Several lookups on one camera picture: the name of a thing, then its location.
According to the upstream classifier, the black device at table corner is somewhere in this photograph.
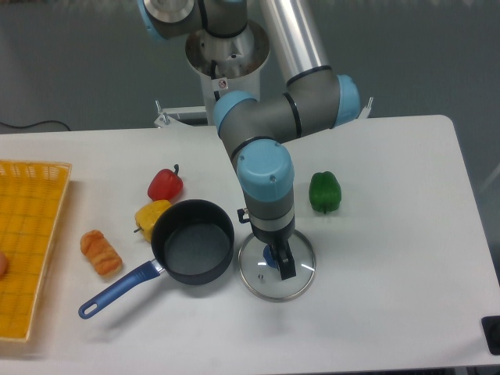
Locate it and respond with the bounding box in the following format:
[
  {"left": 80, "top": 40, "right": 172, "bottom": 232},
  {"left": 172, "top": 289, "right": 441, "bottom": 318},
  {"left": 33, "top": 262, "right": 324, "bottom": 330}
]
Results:
[{"left": 481, "top": 316, "right": 500, "bottom": 355}]

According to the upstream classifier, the black saucepan blue handle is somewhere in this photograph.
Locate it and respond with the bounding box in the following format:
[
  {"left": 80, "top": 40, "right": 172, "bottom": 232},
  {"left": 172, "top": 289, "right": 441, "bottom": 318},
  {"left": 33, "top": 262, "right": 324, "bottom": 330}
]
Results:
[{"left": 78, "top": 199, "right": 234, "bottom": 320}]

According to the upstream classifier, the green bell pepper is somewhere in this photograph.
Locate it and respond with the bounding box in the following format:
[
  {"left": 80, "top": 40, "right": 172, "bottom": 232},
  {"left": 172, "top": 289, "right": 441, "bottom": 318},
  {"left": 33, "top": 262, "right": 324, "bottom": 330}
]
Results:
[{"left": 309, "top": 171, "right": 341, "bottom": 213}]

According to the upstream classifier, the yellow bell pepper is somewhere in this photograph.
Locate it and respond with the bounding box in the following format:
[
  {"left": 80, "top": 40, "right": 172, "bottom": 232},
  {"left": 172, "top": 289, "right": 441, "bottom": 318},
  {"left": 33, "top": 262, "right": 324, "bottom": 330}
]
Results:
[{"left": 134, "top": 200, "right": 172, "bottom": 243}]

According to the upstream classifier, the black floor cable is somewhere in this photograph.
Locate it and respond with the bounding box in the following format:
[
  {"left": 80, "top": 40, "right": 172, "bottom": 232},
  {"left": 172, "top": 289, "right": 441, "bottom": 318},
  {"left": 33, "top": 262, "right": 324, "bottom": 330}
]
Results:
[{"left": 0, "top": 120, "right": 72, "bottom": 131}]

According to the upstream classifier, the glass lid blue knob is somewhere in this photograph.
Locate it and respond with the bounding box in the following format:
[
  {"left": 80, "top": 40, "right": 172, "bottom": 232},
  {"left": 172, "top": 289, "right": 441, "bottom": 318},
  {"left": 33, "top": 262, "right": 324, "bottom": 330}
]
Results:
[{"left": 238, "top": 230, "right": 316, "bottom": 302}]

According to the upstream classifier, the orange bread roll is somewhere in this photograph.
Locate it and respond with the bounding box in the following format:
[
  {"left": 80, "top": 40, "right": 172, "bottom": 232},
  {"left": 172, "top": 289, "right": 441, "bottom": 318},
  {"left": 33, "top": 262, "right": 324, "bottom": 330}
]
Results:
[{"left": 80, "top": 230, "right": 123, "bottom": 278}]

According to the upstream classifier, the yellow woven basket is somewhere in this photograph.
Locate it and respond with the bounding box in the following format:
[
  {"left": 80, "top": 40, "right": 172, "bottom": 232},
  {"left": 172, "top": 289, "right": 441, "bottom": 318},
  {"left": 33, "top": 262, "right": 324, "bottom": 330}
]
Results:
[{"left": 1, "top": 159, "right": 72, "bottom": 342}]

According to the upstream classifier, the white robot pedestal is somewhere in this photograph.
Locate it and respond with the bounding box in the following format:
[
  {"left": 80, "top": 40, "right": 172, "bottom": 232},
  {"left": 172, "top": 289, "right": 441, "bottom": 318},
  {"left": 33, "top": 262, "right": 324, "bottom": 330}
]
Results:
[{"left": 150, "top": 3, "right": 368, "bottom": 138}]

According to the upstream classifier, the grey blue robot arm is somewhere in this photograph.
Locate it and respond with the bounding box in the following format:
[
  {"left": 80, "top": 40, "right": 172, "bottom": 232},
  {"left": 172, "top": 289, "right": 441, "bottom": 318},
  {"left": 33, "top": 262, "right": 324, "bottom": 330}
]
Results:
[{"left": 138, "top": 1, "right": 361, "bottom": 280}]

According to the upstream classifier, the red bell pepper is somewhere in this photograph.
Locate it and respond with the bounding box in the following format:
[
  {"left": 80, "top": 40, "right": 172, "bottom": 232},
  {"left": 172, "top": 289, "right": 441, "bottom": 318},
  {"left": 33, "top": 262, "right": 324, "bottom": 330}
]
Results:
[{"left": 147, "top": 164, "right": 184, "bottom": 201}]

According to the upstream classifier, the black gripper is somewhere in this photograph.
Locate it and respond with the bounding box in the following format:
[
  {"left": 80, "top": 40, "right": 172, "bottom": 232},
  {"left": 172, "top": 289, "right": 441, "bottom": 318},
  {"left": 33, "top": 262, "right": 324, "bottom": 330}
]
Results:
[{"left": 250, "top": 217, "right": 296, "bottom": 280}]

